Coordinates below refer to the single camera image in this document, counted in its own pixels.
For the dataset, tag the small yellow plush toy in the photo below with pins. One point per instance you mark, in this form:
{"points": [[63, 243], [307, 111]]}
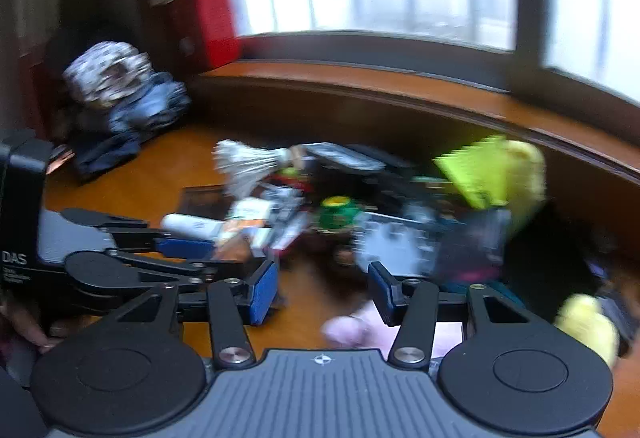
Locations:
{"points": [[525, 181]]}

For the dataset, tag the white feather shuttlecock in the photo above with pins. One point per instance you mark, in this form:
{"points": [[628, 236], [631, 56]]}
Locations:
{"points": [[245, 166]]}

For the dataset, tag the black open box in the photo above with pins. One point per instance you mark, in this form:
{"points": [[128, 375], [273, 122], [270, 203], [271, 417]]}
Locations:
{"points": [[547, 260]]}

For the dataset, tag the pile of clothes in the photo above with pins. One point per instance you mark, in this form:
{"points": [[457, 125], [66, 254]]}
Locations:
{"points": [[123, 102]]}

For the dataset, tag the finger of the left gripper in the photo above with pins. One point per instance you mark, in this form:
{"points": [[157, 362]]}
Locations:
{"points": [[133, 235], [117, 271]]}

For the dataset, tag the large yellow plush toy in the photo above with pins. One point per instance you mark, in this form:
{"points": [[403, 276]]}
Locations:
{"points": [[581, 317]]}

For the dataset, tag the left red cardboard box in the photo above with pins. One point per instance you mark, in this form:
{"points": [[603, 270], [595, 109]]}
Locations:
{"points": [[202, 31]]}

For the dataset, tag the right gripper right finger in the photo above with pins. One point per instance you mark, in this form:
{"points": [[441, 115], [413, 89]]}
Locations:
{"points": [[414, 314]]}

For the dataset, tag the white cosmetic tube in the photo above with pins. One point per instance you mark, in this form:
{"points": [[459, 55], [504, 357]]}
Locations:
{"points": [[191, 227]]}

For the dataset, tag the orange toothpaste tube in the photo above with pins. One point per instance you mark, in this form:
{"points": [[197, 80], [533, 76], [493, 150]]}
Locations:
{"points": [[245, 218]]}

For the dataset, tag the dark smoked plastic case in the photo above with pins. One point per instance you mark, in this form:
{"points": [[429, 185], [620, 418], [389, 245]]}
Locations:
{"points": [[205, 201]]}

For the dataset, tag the green spinning top toy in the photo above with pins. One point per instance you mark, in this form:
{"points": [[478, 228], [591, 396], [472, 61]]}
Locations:
{"points": [[337, 214]]}

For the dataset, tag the pink plush toy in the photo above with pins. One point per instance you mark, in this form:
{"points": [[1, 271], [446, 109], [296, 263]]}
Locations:
{"points": [[365, 329]]}

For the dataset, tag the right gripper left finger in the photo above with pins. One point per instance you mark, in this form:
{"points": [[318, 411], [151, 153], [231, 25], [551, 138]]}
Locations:
{"points": [[231, 308]]}

